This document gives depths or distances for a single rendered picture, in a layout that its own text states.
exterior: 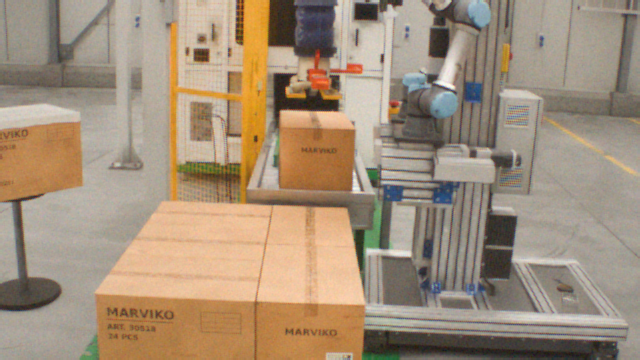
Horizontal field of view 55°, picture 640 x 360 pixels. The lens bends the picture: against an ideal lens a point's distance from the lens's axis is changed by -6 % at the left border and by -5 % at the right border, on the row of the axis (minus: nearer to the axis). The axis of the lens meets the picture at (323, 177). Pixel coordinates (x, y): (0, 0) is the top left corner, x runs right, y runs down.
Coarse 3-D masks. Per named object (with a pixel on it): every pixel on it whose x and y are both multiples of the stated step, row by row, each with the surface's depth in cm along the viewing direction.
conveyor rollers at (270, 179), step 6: (276, 132) 550; (276, 138) 524; (270, 150) 481; (270, 156) 463; (270, 162) 445; (270, 168) 428; (276, 168) 428; (264, 174) 411; (270, 174) 411; (276, 174) 411; (354, 174) 421; (264, 180) 395; (270, 180) 401; (276, 180) 401; (354, 180) 404; (264, 186) 384; (270, 186) 385; (276, 186) 385; (354, 186) 395
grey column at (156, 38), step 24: (144, 0) 394; (144, 24) 397; (168, 24) 404; (144, 48) 401; (168, 48) 408; (144, 72) 405; (168, 72) 413; (144, 96) 409; (168, 96) 416; (144, 120) 413; (168, 120) 420; (144, 144) 417; (168, 144) 424; (144, 168) 421; (168, 168) 427; (144, 192) 425; (168, 192) 429
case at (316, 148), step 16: (288, 112) 398; (304, 112) 401; (320, 112) 403; (336, 112) 404; (288, 128) 348; (304, 128) 349; (320, 128) 350; (336, 128) 351; (352, 128) 353; (288, 144) 350; (304, 144) 351; (320, 144) 351; (336, 144) 352; (352, 144) 353; (288, 160) 352; (304, 160) 353; (320, 160) 354; (336, 160) 354; (352, 160) 355; (288, 176) 354; (304, 176) 355; (320, 176) 356; (336, 176) 357; (352, 176) 357
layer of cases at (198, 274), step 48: (144, 240) 286; (192, 240) 290; (240, 240) 293; (288, 240) 296; (336, 240) 299; (144, 288) 237; (192, 288) 240; (240, 288) 242; (288, 288) 245; (336, 288) 247; (144, 336) 235; (192, 336) 236; (240, 336) 236; (288, 336) 236; (336, 336) 237
